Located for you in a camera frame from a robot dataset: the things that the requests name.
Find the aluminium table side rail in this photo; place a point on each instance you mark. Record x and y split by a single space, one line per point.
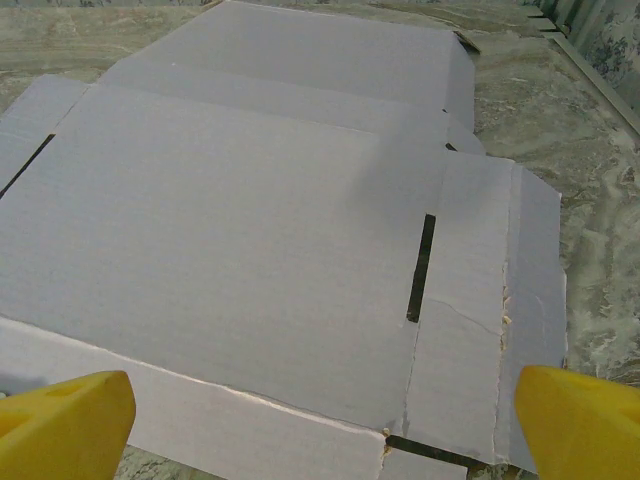
597 85

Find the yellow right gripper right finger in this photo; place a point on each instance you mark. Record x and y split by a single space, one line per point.
585 430

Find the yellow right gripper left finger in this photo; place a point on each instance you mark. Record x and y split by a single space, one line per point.
60 430

